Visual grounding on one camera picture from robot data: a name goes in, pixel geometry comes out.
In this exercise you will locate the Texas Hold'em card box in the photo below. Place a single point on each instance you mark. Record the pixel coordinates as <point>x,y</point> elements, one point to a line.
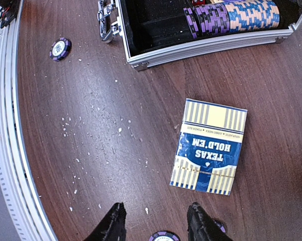
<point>209,147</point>

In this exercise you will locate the right row poker chips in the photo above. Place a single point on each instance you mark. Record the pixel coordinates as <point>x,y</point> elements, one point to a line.
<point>228,17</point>

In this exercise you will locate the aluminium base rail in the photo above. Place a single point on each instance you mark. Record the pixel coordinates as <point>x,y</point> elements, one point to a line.
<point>28,218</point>

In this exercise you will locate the purple poker chip top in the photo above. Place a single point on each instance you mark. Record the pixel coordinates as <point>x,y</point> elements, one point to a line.
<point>220,225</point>

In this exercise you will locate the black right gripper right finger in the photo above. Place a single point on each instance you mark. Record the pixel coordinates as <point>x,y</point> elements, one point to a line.
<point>201,226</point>

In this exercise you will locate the red translucent die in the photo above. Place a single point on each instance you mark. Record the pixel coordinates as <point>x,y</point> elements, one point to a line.
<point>198,2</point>

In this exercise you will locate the aluminium poker case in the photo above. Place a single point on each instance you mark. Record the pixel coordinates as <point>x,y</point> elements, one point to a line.
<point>159,32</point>

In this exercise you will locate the purple poker chip middle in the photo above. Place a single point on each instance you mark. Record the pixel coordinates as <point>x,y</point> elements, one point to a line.
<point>164,236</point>

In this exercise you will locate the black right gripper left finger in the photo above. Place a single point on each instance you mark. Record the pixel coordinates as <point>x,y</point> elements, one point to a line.
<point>112,226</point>

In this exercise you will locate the purple poker chip near dealer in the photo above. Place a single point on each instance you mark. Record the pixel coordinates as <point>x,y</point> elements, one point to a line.
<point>60,49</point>

